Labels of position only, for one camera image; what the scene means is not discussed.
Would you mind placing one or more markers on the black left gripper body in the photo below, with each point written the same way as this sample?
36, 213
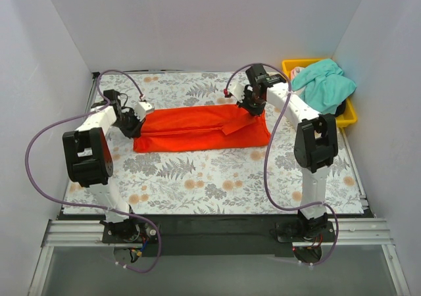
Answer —
132, 125

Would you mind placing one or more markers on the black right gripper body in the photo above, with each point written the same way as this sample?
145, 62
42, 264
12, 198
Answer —
251, 104

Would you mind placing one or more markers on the orange t-shirt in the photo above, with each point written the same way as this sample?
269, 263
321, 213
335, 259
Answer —
201, 128

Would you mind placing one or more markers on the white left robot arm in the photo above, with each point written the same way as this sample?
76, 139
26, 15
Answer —
88, 158

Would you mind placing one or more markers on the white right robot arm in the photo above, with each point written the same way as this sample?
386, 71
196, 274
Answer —
315, 146

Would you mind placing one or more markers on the white cream garment in bin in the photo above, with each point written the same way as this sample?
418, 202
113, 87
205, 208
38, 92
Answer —
295, 71

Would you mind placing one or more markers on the teal t-shirt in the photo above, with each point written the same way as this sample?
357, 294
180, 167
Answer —
323, 86

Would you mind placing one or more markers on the floral patterned table mat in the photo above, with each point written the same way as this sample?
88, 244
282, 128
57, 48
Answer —
227, 181

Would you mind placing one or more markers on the black garment in bin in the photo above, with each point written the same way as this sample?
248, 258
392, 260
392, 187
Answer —
340, 109

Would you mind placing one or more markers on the yellow plastic bin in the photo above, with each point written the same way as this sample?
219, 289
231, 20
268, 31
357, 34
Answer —
342, 121

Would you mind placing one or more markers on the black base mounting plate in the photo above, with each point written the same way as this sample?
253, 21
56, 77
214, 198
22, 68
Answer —
200, 235

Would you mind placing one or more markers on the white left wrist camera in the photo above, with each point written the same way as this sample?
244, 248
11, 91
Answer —
143, 108

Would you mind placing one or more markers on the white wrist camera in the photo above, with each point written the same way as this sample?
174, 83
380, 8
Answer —
143, 108
235, 90

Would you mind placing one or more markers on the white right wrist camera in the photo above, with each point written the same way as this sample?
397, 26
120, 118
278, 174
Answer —
235, 90

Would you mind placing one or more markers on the aluminium table edge rail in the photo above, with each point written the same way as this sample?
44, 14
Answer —
219, 255

